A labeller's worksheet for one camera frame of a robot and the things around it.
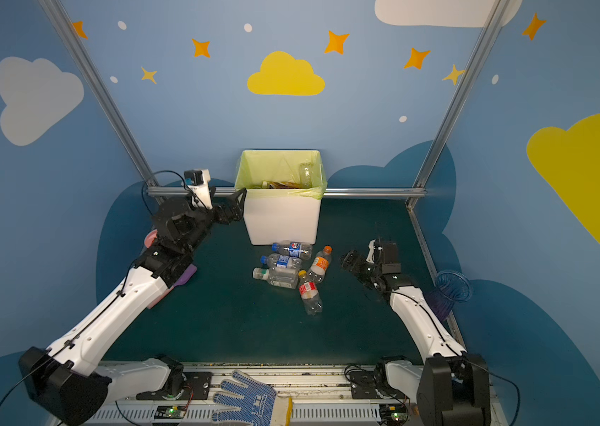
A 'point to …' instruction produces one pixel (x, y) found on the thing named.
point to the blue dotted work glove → (260, 404)
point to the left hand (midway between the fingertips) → (231, 186)
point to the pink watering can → (150, 238)
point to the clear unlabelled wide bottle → (306, 175)
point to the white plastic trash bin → (276, 216)
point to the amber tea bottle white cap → (264, 185)
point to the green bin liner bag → (255, 167)
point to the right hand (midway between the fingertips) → (350, 261)
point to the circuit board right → (392, 414)
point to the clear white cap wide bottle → (278, 276)
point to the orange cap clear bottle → (320, 264)
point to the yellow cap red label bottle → (310, 295)
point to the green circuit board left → (169, 412)
